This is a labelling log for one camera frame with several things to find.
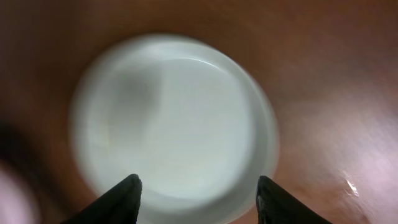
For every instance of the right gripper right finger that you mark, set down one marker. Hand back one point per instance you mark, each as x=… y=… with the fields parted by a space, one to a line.
x=276 y=206

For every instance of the white plate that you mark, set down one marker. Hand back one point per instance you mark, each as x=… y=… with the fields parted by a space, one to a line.
x=188 y=120

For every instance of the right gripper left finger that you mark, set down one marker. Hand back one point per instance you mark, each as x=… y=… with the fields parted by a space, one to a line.
x=119 y=205

